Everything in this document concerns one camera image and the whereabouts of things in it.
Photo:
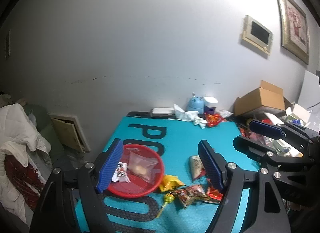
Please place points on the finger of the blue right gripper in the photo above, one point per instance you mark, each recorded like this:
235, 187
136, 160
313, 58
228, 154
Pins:
270, 131

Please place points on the small white tissue wad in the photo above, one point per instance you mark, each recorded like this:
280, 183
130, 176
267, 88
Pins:
225, 113

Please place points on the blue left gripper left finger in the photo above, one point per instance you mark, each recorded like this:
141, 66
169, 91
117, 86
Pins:
106, 164

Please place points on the yellow green lollipop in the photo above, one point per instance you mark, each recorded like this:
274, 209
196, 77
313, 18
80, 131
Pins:
167, 199

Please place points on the white board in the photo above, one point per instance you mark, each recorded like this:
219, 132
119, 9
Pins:
309, 94

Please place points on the white flat box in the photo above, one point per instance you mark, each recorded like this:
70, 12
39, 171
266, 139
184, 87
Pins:
162, 111

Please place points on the red spicy snack packet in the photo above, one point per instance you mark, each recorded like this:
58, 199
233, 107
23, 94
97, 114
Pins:
189, 194

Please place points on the white framed wall panel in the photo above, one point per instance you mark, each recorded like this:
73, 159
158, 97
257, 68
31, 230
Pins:
257, 35

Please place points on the gold framed picture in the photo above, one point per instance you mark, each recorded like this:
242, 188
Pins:
294, 28

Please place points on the open cardboard box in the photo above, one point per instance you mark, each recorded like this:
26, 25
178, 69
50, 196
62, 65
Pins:
267, 98

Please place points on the red candy wrapper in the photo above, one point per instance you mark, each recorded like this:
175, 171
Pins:
214, 119

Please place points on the red plaid garment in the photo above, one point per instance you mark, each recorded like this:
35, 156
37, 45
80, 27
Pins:
25, 180

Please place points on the white red snack bag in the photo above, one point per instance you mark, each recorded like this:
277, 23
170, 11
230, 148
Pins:
196, 167

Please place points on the small white red snack packet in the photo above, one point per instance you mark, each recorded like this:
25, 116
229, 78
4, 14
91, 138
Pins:
120, 174

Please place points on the white jar blue label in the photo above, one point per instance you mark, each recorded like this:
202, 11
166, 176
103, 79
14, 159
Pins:
210, 105

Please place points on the blue round humidifier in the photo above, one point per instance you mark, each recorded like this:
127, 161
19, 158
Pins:
195, 104

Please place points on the white quilted jacket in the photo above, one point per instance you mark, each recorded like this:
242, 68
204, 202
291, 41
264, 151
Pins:
18, 135

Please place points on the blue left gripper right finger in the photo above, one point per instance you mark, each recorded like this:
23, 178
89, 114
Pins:
214, 165

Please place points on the yellow snack packet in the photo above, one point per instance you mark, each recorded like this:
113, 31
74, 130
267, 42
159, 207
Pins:
170, 182

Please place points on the red plastic basket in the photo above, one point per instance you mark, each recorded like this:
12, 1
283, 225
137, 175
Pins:
138, 187

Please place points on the teal bubble mailer mat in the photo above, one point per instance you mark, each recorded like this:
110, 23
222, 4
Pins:
175, 142

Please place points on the wall access hatch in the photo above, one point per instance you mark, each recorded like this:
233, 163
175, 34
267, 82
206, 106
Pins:
69, 132

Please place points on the clear bag with pastry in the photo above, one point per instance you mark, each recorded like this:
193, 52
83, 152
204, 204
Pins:
141, 166

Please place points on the crumpled white tissue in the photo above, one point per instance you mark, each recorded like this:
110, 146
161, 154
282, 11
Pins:
189, 116

